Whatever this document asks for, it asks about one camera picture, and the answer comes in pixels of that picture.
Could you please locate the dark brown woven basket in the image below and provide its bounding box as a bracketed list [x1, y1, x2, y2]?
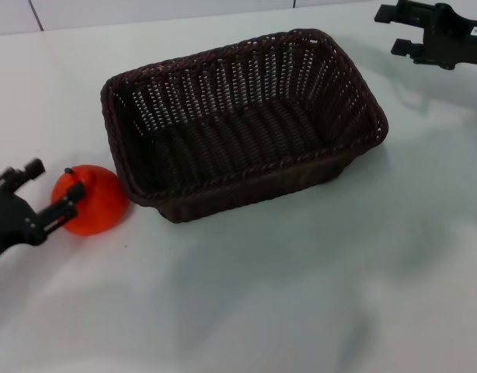
[99, 27, 390, 225]

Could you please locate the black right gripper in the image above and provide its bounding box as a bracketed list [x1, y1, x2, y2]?
[373, 0, 477, 71]

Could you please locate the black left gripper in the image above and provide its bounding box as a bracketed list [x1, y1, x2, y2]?
[0, 158, 87, 266]

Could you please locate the orange tangerine with stem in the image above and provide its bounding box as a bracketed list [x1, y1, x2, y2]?
[50, 164, 131, 237]

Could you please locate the white tablecloth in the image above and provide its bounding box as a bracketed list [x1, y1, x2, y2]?
[0, 6, 477, 373]

